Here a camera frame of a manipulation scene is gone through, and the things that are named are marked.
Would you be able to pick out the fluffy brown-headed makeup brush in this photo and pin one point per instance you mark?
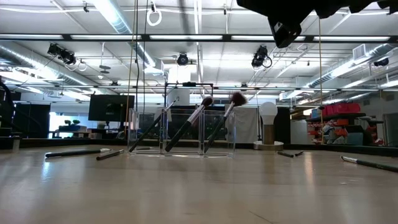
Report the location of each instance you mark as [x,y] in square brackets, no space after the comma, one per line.
[237,99]

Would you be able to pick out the clear acrylic three-compartment organizer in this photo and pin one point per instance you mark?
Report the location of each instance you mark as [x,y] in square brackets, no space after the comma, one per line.
[233,133]

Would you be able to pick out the thin black makeup brush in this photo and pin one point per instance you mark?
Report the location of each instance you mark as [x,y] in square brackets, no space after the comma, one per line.
[285,154]
[299,153]

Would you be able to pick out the large powder brush silver ferrule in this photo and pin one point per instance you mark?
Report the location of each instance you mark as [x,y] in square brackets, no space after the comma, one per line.
[183,130]

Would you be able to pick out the slim black brush silver ferrule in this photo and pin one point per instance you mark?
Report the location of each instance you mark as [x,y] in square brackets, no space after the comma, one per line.
[149,130]
[373,164]

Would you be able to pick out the thin brush white ferrule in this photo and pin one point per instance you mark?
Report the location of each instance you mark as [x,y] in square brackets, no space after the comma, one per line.
[109,155]

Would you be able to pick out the long black makeup brush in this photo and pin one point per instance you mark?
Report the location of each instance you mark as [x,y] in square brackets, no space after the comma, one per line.
[74,152]

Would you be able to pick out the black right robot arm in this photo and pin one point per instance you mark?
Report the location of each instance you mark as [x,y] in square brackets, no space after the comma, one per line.
[335,7]

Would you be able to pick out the black crossbar with light strips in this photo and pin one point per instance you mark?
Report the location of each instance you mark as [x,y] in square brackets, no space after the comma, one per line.
[226,38]

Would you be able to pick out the white bulb lamp round base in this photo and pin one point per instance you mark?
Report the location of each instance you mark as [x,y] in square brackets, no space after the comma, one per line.
[268,112]

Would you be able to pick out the blue storage bin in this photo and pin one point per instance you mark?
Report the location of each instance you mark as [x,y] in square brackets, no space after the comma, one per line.
[316,113]

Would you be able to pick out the red storage bin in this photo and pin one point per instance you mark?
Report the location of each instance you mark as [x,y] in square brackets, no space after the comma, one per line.
[327,110]
[340,108]
[354,107]

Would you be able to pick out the black tall cabinet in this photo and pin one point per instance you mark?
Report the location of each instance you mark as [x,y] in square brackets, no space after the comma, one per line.
[283,124]

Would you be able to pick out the dark storage shelf rack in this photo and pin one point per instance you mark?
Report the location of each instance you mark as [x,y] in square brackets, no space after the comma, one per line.
[335,117]

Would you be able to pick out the white hanging sheet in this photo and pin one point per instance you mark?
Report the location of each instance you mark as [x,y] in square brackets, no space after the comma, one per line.
[247,124]

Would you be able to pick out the white square column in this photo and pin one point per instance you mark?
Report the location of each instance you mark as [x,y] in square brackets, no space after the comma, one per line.
[178,77]

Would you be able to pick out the small potted plant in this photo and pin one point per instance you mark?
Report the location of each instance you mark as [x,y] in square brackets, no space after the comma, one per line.
[72,122]

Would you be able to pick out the black ceiling-mounted camera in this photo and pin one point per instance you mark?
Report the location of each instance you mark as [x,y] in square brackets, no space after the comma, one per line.
[259,57]
[183,59]
[63,55]
[381,62]

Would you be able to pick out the silver ventilation duct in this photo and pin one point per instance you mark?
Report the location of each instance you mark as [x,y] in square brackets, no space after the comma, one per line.
[119,25]
[370,54]
[37,63]

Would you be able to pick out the black background rig frame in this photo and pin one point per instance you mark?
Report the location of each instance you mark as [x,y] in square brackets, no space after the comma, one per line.
[189,84]

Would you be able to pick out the black wall monitor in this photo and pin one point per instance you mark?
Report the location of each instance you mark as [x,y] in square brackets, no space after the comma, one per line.
[109,109]

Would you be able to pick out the black aluminium table frame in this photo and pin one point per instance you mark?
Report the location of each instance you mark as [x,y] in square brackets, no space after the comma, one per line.
[62,142]

